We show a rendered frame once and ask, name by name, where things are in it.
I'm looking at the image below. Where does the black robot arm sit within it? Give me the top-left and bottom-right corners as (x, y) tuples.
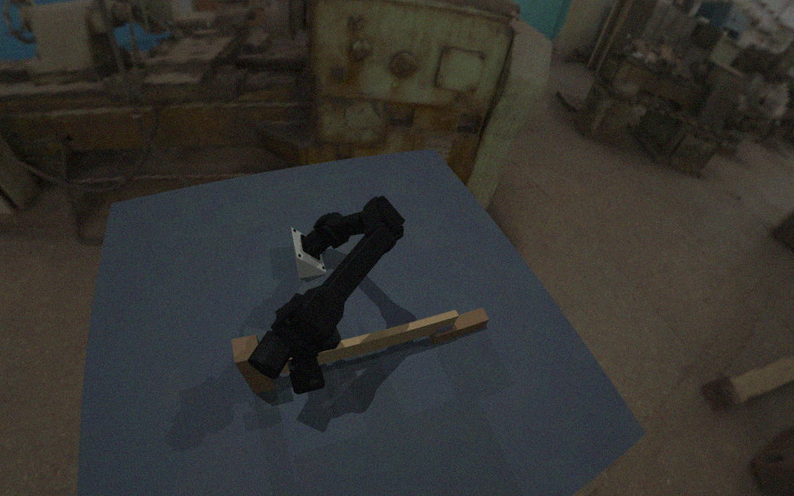
(247, 197), (405, 379)

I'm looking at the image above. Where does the long wooden rail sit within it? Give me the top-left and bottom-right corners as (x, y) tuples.
(316, 309), (458, 365)

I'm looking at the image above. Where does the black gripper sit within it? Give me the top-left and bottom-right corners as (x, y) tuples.
(287, 351), (325, 394)

